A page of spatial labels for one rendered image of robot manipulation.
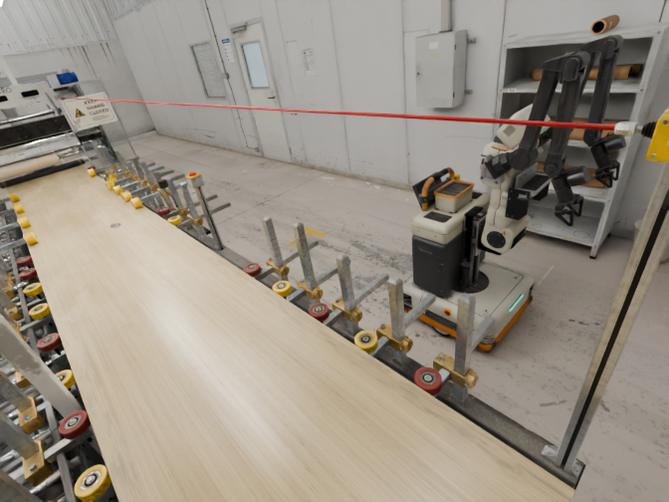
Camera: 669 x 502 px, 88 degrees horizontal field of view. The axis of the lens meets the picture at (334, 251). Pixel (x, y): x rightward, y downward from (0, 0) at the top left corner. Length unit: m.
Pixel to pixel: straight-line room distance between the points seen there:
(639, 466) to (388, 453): 1.46
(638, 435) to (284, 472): 1.78
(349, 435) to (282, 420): 0.20
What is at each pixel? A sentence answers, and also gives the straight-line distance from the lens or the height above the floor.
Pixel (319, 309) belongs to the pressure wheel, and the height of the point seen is 0.91.
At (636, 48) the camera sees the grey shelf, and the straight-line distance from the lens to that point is 3.40.
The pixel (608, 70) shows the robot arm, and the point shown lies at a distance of 2.04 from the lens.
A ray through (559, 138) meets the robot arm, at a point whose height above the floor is 1.34.
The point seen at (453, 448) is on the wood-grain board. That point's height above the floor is 0.90.
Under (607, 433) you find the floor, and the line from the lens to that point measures 2.31.
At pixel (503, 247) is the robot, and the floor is 0.69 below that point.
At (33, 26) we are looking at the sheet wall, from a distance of 11.66.
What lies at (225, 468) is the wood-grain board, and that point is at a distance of 1.11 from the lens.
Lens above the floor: 1.82
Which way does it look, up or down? 32 degrees down
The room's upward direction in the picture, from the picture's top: 10 degrees counter-clockwise
